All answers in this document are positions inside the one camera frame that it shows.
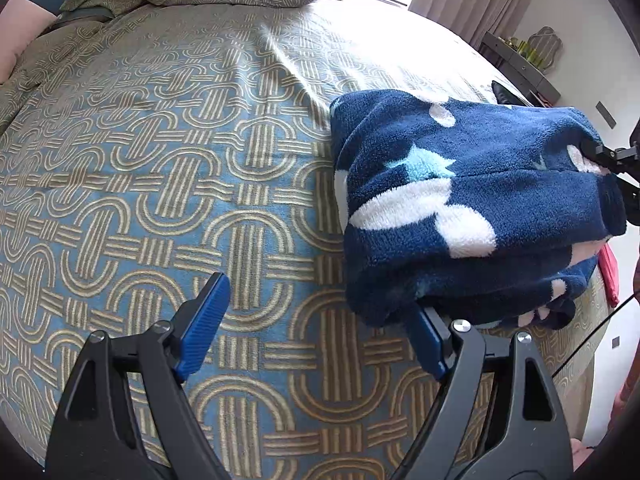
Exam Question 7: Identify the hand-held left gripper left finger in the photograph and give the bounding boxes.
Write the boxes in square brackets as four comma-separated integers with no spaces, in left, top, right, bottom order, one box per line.
[45,272,232,480]

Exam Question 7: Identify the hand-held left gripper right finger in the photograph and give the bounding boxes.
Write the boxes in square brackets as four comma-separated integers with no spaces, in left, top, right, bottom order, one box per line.
[395,305,573,480]

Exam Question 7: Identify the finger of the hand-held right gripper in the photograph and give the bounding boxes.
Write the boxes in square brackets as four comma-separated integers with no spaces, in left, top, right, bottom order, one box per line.
[580,141,626,176]

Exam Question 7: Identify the navy mouse-print fleece blanket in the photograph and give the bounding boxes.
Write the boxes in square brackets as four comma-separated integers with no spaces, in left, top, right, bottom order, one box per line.
[330,89,628,331]

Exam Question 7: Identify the pink folded garment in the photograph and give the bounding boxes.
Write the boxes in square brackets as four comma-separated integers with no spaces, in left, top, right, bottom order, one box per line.
[597,242,621,308]

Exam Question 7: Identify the black folded garment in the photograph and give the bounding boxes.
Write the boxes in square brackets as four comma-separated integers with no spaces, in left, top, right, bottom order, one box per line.
[491,80,533,108]

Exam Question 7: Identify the grey dresser with items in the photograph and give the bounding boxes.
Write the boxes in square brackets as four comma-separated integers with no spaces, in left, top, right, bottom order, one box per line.
[480,30,561,108]

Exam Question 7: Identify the cloud-shaped mirror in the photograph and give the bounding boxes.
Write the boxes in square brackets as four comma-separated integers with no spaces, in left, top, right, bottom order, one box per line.
[525,26,563,73]

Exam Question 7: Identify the green bottles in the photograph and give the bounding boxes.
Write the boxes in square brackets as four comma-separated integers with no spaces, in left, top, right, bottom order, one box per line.
[507,37,547,70]

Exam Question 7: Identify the bed with patterned sheet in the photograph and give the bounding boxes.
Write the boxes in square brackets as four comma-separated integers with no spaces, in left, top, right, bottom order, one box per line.
[0,0,616,480]

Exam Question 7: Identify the patterned pillow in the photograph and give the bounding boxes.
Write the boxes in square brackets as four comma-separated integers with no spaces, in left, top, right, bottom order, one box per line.
[0,22,108,131]

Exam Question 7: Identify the grey pillow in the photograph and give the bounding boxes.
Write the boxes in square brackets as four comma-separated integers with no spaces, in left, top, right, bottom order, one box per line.
[54,6,113,25]

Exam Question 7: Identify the pink pillow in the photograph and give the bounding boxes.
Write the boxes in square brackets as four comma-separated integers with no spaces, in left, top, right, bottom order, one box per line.
[0,0,58,83]

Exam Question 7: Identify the black cable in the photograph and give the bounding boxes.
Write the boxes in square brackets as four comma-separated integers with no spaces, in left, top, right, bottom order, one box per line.
[552,294,640,378]

